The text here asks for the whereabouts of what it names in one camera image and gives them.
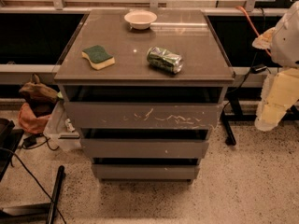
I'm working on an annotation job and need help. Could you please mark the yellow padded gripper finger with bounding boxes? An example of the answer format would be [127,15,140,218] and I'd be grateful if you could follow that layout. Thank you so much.
[255,68,299,132]
[252,27,275,49]

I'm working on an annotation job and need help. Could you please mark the grey drawer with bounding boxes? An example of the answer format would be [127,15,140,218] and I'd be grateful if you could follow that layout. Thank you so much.
[92,164,199,180]
[64,102,222,130]
[80,139,208,159]

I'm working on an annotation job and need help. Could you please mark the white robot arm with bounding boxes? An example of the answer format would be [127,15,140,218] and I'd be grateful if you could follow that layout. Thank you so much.
[252,2,299,132]

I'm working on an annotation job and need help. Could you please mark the grey drawer cabinet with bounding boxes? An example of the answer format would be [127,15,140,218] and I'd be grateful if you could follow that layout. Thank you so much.
[53,8,235,184]

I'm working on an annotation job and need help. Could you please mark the grey top drawer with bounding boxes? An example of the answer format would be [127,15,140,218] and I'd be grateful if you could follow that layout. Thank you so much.
[64,102,222,130]

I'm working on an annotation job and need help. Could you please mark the grey bottom drawer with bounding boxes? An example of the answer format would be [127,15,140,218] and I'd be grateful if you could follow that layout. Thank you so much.
[92,164,199,180]

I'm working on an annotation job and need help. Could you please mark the black power brick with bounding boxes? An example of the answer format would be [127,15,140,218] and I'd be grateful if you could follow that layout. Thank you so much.
[250,64,267,74]

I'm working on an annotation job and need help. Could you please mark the crushed green soda can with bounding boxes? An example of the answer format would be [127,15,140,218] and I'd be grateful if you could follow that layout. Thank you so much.
[147,47,183,74]

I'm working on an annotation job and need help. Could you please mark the white bowl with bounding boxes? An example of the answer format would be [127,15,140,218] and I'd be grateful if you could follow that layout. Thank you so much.
[124,10,157,30]

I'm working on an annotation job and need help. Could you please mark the green yellow sponge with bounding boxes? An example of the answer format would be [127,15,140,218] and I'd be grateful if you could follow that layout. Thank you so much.
[81,45,115,70]

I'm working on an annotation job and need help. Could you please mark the brown cloth bag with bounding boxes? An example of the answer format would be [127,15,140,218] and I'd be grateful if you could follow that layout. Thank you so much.
[19,74,58,104]

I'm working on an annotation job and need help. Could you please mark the orange cloth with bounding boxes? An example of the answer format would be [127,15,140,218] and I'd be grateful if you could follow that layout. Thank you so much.
[18,103,50,134]

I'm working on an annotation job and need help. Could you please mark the black power adapter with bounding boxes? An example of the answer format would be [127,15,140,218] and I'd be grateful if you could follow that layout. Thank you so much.
[22,135,36,148]

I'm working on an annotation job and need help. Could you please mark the black stand leg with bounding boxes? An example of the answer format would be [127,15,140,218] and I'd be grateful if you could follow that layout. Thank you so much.
[46,165,64,224]

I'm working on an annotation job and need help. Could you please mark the orange cable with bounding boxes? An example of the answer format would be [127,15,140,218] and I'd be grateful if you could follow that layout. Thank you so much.
[235,5,273,58]

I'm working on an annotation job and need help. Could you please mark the black table frame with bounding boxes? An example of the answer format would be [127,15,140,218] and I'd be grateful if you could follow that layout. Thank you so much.
[220,87,299,147]

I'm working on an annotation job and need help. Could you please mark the black floor cable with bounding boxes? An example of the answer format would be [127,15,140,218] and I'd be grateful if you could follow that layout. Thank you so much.
[0,147,67,224]

